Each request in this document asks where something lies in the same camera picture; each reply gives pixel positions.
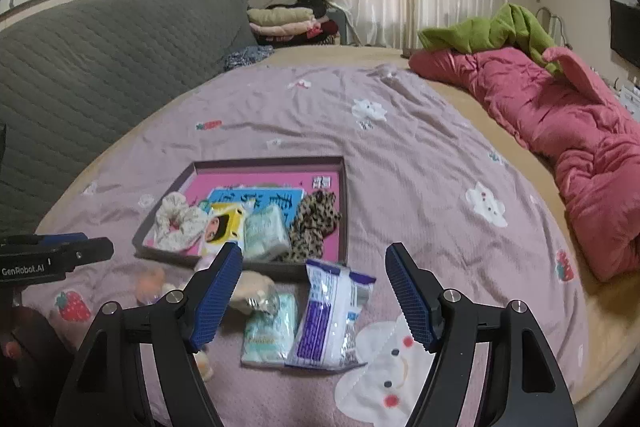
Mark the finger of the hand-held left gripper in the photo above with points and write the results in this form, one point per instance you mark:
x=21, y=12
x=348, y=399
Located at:
x=92, y=251
x=65, y=238

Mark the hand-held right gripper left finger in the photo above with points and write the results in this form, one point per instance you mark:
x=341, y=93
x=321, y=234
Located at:
x=217, y=302

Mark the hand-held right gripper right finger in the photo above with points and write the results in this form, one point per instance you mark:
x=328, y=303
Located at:
x=407, y=297

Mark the cream plush bear pink bow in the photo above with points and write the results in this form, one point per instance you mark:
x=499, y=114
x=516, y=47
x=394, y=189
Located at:
x=255, y=289

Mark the teal tissue pack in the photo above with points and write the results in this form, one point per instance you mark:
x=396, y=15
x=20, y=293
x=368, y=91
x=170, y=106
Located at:
x=265, y=232
x=267, y=337

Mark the yellow tissue pack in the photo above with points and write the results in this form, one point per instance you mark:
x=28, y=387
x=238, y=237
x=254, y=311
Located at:
x=225, y=227

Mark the white purple wipes pack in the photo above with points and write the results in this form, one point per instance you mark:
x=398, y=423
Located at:
x=325, y=322

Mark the cream floral scrunchie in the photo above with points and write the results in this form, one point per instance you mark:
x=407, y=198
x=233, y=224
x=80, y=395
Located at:
x=170, y=207

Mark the leopard print scrunchie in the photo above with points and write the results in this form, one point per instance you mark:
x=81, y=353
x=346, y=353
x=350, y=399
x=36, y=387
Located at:
x=312, y=222

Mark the dark shallow cardboard box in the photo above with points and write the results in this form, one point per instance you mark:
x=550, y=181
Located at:
x=250, y=163

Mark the person's left hand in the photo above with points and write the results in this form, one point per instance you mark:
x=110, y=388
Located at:
x=9, y=349

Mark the purple printed bedsheet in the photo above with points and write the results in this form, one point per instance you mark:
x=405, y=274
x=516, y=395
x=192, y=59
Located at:
x=425, y=147

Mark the gray quilted headboard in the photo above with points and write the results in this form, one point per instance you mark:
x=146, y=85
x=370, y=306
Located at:
x=100, y=72

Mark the pink quilt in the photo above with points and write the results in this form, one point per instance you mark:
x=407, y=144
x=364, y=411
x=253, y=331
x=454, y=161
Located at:
x=575, y=132

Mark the blue floral cloth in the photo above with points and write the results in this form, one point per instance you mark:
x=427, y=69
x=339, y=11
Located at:
x=247, y=57

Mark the dark red clothes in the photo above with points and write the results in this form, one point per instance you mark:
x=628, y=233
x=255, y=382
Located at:
x=325, y=32

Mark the gray chair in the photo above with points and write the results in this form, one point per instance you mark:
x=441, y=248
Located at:
x=347, y=24

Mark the pink folded blanket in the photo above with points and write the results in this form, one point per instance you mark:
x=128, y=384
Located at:
x=280, y=29

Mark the green blanket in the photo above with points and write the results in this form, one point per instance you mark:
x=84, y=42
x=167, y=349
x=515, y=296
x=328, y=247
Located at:
x=500, y=29

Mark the beige folded blanket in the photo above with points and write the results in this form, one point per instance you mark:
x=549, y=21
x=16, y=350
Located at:
x=280, y=16

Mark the black garment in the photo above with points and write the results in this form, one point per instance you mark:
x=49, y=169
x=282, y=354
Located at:
x=312, y=2

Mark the black television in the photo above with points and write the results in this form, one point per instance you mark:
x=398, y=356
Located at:
x=625, y=32

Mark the metal rail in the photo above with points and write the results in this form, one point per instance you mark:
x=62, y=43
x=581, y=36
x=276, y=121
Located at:
x=552, y=19

